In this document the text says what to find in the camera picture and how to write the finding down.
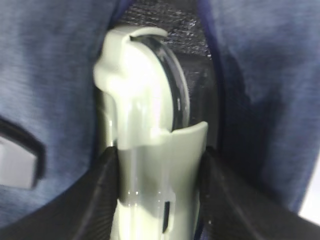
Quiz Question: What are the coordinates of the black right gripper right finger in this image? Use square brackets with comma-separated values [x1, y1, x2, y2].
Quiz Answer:
[198, 147, 320, 240]

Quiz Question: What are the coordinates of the dark blue lunch bag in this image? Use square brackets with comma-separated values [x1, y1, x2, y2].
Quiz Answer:
[0, 0, 320, 227]

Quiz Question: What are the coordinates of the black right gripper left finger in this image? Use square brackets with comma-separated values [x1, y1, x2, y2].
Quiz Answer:
[0, 147, 119, 240]

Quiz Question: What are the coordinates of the glass container with green lid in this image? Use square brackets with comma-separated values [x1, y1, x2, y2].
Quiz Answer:
[93, 25, 208, 240]

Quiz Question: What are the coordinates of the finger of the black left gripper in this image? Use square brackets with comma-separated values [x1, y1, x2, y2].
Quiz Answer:
[0, 119, 45, 189]

